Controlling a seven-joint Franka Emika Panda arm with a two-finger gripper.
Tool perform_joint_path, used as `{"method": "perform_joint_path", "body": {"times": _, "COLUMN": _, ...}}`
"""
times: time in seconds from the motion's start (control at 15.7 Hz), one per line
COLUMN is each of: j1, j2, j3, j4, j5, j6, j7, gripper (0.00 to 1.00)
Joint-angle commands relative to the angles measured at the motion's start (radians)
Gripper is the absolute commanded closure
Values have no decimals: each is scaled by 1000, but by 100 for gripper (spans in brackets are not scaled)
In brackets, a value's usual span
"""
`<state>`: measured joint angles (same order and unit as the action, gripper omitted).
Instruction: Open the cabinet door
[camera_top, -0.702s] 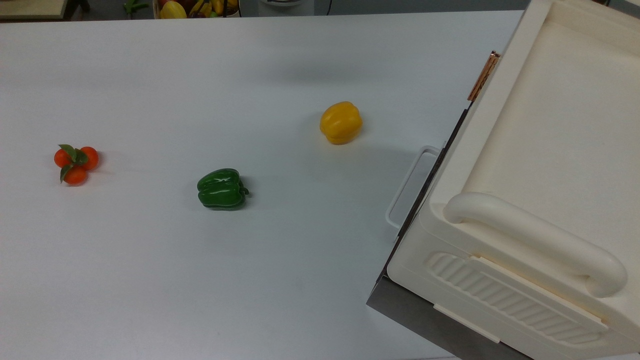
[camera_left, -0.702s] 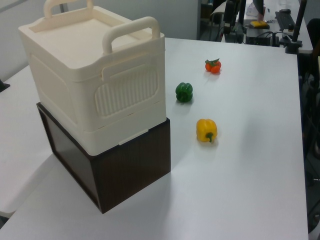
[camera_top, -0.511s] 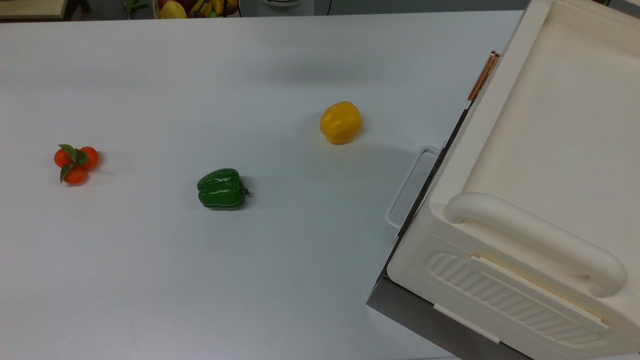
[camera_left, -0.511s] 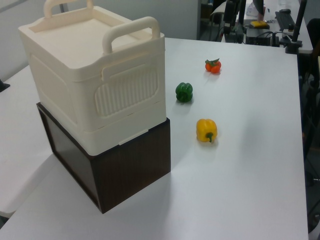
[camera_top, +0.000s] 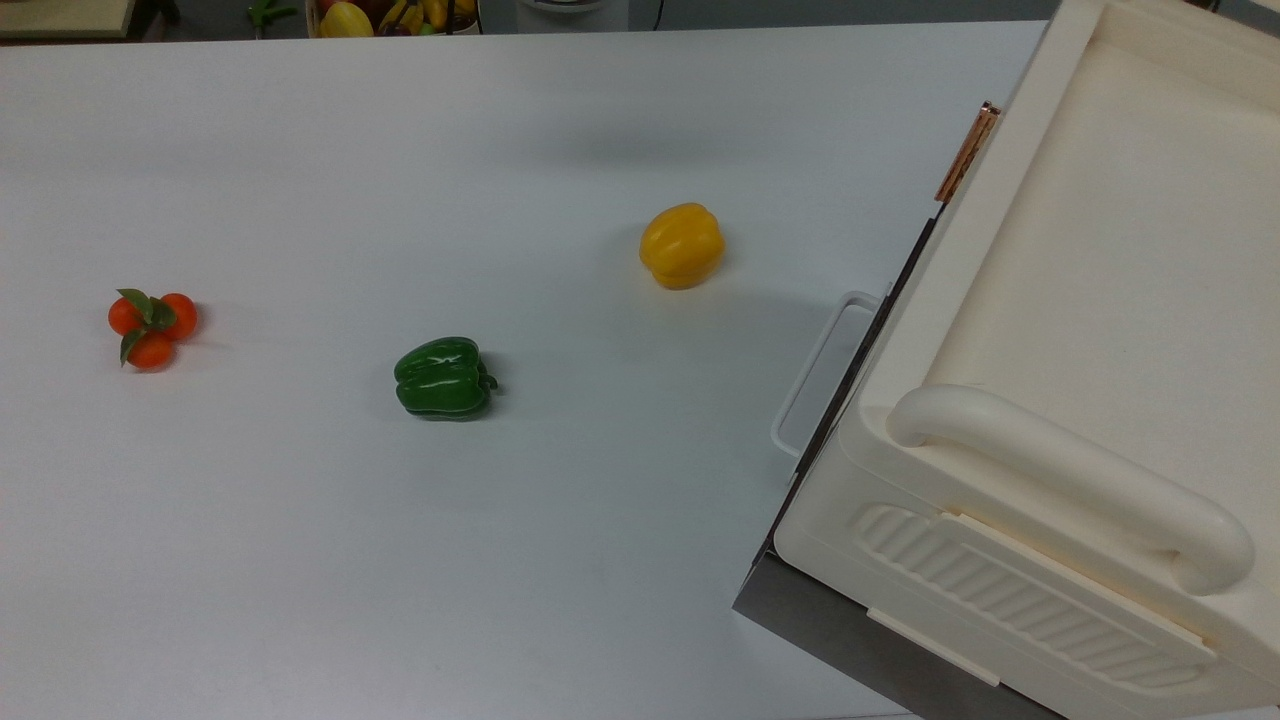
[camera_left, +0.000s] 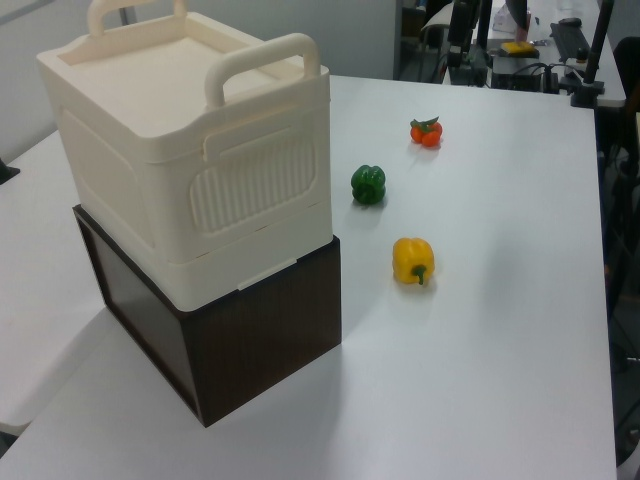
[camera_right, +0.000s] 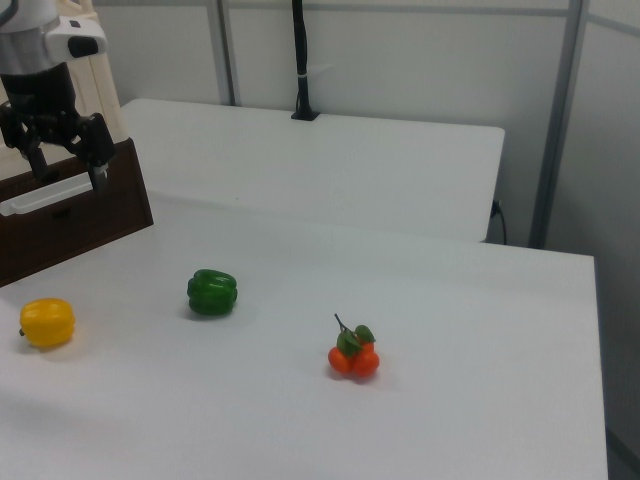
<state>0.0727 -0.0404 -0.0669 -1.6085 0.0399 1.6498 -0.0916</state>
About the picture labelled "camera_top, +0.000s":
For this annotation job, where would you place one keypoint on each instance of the light wooden table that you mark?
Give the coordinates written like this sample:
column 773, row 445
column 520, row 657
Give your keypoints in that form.
column 60, row 15

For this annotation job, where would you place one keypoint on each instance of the orange fruit cluster with leaves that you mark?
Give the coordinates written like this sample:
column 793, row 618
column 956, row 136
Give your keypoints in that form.
column 152, row 322

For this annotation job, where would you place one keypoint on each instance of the green bell pepper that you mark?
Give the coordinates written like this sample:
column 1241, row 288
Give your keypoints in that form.
column 440, row 378

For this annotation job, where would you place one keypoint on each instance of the yellow bell pepper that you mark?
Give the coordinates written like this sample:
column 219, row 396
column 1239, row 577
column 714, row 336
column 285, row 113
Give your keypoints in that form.
column 682, row 245

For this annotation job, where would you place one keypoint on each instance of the basket of toy fruit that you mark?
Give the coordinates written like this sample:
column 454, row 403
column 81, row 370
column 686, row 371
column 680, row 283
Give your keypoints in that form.
column 390, row 15

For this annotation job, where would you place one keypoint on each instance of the copper door hinge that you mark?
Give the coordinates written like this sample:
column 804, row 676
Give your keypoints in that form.
column 967, row 152

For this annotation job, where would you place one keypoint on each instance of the small green toy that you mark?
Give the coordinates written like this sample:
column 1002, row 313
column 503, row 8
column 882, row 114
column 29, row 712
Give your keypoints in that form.
column 270, row 14

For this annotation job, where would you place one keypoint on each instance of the cream plastic cabinet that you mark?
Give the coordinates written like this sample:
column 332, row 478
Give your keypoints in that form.
column 1100, row 300

